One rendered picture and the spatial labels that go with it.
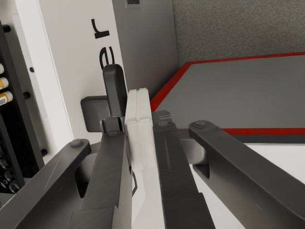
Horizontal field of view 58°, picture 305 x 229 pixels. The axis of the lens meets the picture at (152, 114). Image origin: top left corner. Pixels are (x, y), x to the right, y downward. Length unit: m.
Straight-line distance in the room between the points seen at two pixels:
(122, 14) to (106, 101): 0.40
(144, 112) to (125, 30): 0.45
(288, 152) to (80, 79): 0.26
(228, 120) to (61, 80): 0.32
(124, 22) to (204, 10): 0.54
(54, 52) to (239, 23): 0.93
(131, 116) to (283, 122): 0.33
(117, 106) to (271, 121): 0.31
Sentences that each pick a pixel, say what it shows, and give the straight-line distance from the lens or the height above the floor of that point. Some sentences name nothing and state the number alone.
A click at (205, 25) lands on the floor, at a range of 1.09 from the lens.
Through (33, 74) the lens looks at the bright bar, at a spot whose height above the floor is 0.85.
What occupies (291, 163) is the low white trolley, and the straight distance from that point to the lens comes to 0.38.
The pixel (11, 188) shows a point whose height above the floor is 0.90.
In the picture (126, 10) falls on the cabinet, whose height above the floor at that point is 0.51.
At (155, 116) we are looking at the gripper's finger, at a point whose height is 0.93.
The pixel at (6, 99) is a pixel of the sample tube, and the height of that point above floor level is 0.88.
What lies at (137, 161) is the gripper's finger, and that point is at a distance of 0.16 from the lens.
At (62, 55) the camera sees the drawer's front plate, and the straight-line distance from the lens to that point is 0.20.
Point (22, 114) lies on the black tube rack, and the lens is 0.31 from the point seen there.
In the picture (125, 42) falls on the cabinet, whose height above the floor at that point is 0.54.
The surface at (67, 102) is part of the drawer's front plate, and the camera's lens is 0.20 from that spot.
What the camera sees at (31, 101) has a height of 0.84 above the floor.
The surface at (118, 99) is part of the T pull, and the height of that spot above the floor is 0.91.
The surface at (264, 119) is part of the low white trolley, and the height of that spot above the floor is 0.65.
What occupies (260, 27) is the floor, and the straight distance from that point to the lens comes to 1.09.
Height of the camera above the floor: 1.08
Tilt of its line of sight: 62 degrees down
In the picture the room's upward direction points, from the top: 142 degrees counter-clockwise
